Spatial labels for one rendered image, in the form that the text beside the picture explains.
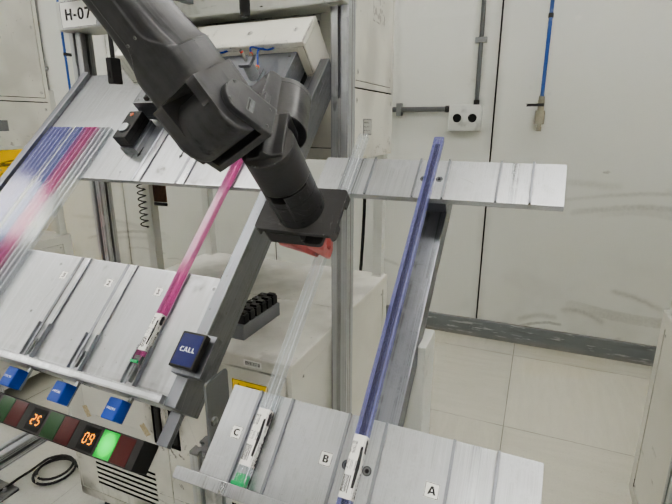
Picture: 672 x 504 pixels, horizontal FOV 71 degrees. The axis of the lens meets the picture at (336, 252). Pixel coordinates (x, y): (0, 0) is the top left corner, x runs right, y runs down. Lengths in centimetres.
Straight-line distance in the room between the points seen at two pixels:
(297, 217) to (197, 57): 19
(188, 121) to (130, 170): 61
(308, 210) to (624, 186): 202
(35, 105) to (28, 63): 16
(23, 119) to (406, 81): 167
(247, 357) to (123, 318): 30
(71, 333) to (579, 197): 209
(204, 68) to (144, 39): 5
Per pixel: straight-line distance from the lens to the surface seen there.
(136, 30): 46
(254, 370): 103
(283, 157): 46
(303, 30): 100
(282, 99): 52
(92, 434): 79
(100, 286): 90
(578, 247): 246
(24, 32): 231
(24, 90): 227
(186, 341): 68
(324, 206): 54
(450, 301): 258
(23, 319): 98
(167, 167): 100
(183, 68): 44
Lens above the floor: 109
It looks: 15 degrees down
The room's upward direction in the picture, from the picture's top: straight up
